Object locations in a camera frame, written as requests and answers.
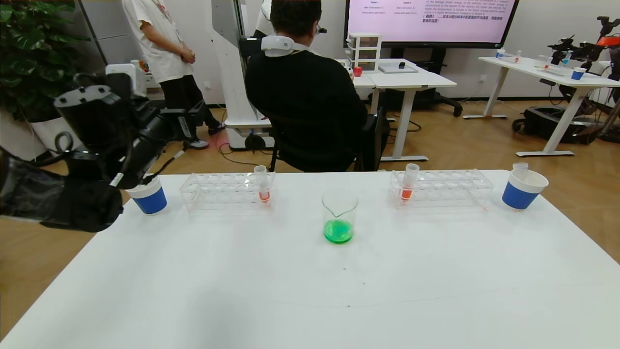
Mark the white neck device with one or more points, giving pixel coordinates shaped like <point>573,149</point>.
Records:
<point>277,46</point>

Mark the white desktop drawer box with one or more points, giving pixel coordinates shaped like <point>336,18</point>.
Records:
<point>364,51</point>

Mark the yellow pigment test tube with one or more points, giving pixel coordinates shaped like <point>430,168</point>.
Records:
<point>519,166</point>

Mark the small blue background cup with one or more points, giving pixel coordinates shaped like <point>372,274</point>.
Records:
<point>577,74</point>

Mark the orange pigment test tube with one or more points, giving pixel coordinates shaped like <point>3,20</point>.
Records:
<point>406,194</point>
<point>264,195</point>

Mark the small white background cup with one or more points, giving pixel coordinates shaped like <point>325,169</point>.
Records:
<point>499,54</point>

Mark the seated person in black sweater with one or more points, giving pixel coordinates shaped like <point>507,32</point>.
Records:
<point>300,97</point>

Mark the clear plastic test tube rack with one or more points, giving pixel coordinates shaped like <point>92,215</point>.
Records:
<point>438,190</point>
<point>227,194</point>

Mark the white office desk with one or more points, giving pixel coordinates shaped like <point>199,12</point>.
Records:
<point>416,80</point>

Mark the black background robot arm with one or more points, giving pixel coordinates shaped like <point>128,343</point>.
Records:
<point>576,51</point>

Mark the white humanoid robot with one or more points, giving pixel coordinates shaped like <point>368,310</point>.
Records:
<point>232,97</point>

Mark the background clear tube rack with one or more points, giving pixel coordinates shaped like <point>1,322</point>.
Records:
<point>552,69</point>

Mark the glass beaker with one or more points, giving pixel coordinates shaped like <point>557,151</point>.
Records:
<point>339,231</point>

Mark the grey tablet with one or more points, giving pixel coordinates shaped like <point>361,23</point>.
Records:
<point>399,70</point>

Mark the standing person in white shirt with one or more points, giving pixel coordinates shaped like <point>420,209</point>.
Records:
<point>164,53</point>

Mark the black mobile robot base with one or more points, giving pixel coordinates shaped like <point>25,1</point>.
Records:
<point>547,123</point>

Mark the long white standing desk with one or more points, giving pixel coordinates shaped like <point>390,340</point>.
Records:
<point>528,69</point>

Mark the white plant pot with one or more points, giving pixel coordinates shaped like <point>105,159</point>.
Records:
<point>43,138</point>

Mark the red apple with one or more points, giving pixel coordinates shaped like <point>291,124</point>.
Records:
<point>357,71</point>

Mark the large display screen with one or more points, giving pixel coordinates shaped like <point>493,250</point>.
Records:
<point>431,24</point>

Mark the blue and white paper cup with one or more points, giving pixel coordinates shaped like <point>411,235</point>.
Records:
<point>151,201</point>
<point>519,195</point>

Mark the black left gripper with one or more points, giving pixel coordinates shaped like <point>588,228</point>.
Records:
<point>185,127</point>

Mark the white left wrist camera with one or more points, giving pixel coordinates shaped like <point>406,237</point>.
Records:
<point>123,77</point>

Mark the black office chair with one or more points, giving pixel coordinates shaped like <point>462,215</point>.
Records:
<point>378,140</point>

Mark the large green potted plant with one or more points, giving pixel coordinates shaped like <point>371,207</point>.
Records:
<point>34,48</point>

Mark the black display stand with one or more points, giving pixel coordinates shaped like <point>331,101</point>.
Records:
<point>438,55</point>

